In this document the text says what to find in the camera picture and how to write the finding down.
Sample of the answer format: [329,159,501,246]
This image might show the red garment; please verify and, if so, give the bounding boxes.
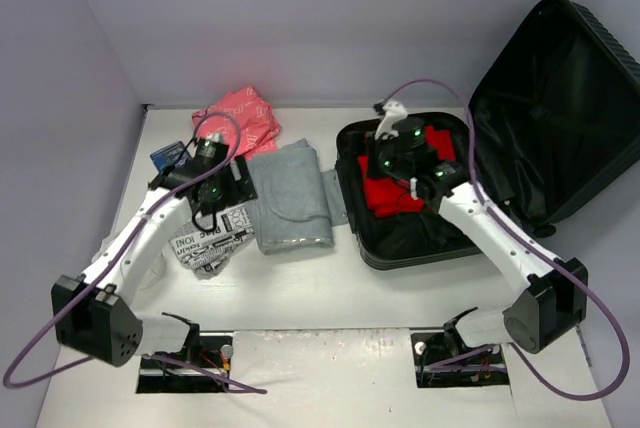
[357,125,456,218]

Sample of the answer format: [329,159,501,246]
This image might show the pink patterned garment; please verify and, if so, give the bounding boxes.
[191,85,281,160]

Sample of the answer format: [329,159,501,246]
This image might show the grey garment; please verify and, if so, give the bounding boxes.
[246,139,348,255]

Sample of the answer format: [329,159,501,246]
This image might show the black white newspaper-print garment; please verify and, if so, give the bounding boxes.
[169,204,255,279]

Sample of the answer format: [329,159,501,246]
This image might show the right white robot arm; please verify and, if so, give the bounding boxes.
[369,100,588,360]

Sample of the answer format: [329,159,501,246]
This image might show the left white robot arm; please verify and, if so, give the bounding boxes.
[51,135,257,368]

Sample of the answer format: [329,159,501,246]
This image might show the blue card packet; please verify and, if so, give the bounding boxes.
[150,141,190,172]

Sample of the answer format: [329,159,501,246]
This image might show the clear plastic wrapped packet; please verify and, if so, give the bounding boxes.
[139,253,166,291]

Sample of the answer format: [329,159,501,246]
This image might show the black hard-shell suitcase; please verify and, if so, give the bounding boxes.
[335,0,639,270]

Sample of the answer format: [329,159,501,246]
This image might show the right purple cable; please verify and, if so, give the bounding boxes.
[375,78,631,402]

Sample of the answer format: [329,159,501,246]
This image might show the purple cable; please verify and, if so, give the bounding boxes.
[375,78,631,402]
[1,111,268,394]

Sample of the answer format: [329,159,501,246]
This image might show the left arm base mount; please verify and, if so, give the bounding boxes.
[135,331,235,394]

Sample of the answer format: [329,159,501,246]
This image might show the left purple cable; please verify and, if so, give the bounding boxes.
[1,111,268,394]

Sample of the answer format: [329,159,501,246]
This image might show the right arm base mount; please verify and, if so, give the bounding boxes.
[410,330,510,389]

